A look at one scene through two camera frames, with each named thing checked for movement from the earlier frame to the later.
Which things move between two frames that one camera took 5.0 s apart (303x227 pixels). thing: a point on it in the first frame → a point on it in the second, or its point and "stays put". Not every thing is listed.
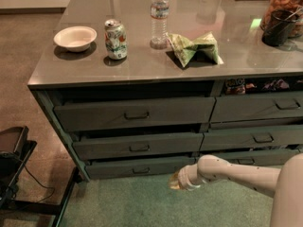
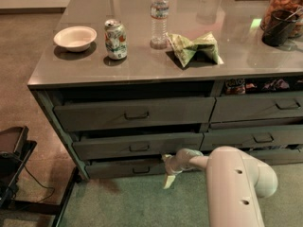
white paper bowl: [76, 39] stays put
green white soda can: [115, 39] stays put
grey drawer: [128, 114] stays put
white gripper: [186, 177] → [175, 165]
